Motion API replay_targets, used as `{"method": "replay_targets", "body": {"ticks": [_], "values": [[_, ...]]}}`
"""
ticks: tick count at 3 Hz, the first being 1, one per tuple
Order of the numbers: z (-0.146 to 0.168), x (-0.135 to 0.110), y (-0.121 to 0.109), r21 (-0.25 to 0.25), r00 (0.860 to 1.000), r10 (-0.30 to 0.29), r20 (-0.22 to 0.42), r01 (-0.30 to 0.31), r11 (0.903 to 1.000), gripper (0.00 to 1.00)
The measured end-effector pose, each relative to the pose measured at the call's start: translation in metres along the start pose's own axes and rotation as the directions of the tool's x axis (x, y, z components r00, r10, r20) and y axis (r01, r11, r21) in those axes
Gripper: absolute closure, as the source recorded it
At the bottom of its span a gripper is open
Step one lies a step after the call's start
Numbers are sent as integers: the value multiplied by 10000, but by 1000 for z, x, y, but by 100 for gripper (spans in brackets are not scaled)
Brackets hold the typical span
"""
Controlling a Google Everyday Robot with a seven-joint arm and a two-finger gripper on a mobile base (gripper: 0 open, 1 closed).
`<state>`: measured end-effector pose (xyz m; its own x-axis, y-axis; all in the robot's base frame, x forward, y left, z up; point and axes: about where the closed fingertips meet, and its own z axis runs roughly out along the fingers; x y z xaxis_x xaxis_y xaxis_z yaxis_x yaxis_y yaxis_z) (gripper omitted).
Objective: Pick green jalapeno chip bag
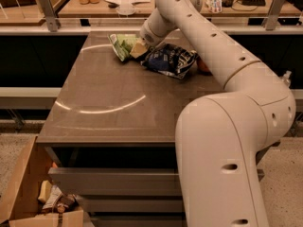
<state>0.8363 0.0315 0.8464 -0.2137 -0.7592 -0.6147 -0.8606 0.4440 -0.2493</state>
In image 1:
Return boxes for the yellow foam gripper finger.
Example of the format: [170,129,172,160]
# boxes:
[130,38,149,59]

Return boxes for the green jalapeno chip bag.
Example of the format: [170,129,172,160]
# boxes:
[108,33,139,61]

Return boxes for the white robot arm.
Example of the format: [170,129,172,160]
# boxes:
[140,0,295,227]

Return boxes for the blue chip bag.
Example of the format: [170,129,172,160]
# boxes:
[141,44,198,79]

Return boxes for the red apple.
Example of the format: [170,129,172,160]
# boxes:
[197,58,210,73]

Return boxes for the wooden desk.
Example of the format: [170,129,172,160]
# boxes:
[59,0,301,18]

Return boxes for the colourful small box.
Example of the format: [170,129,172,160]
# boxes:
[205,0,222,13]

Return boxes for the grey drawer cabinet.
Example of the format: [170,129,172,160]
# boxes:
[38,33,223,227]

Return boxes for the open top drawer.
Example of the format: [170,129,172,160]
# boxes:
[48,167,261,197]

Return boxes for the clear plastic bottle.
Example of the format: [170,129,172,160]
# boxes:
[281,70,292,86]

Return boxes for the cardboard box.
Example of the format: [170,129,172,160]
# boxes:
[0,137,83,227]

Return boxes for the snack items in box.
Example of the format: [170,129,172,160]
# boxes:
[38,180,78,214]

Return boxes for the left metal bracket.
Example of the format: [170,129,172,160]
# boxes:
[39,0,60,32]

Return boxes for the metal bracket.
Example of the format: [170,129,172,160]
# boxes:
[261,0,285,30]
[39,0,60,32]

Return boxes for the right metal bracket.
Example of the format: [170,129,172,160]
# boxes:
[261,0,285,30]

